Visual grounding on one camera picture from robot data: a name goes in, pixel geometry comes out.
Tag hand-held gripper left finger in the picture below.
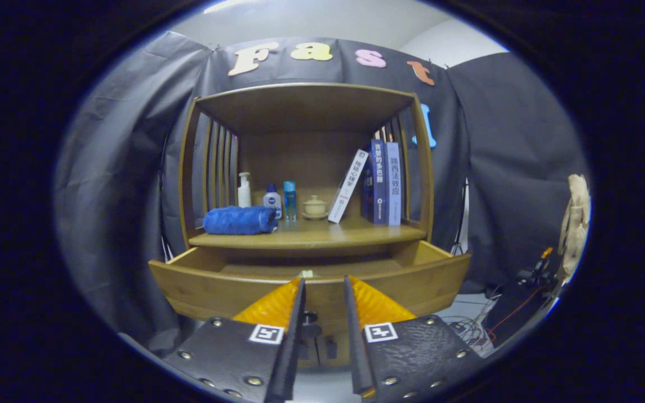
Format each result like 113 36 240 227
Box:
163 277 307 403

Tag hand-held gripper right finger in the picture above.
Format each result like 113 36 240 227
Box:
344 274 487 400

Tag wooden drawer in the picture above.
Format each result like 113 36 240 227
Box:
149 240 471 336

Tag wooden cabinet door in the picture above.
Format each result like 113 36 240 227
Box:
324 335 351 367
299 336 324 367

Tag wooden countertop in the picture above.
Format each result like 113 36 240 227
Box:
188 215 428 250

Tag wooden cabinet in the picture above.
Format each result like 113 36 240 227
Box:
179 82 435 369

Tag blue rolled towel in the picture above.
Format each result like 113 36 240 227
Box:
202 205 278 235

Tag black tripod stand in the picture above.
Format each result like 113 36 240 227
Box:
450 178 469 257

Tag beige lidded teacup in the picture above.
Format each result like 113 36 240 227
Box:
302 195 329 220

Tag white bottle with blue cap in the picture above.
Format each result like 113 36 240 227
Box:
263 184 283 220

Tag clear blue bottle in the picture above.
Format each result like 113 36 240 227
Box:
283 180 297 221

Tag white pump bottle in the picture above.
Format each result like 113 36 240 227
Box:
237 172 252 209

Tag white book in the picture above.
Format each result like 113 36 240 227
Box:
328 149 369 224

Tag pale blue book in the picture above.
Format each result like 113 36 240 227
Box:
385 142 403 227

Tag dark blue book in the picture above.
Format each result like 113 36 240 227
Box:
361 139 389 225

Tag beige hanging cloth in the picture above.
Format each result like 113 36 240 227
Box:
558 174 592 280

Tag tangle of cables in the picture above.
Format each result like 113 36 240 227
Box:
448 316 497 359

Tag orange handled tool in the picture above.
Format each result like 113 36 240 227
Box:
532 247 554 275

